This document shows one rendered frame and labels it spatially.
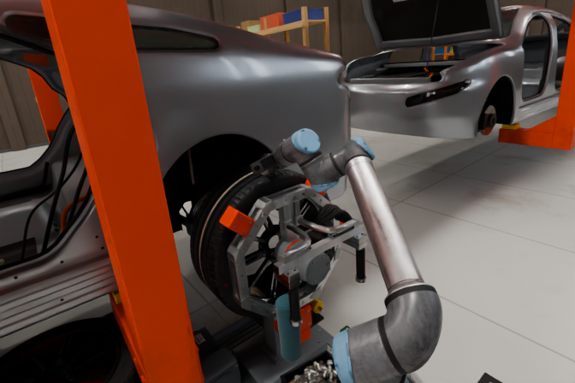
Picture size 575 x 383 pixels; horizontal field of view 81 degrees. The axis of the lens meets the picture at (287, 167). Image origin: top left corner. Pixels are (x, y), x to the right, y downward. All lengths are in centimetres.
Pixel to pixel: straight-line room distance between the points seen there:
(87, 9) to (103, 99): 20
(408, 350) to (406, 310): 7
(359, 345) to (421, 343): 12
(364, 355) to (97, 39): 91
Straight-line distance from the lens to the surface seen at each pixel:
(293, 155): 114
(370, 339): 80
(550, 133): 453
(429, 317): 79
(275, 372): 186
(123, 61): 95
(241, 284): 134
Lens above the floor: 161
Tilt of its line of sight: 17 degrees down
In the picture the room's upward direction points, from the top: 5 degrees counter-clockwise
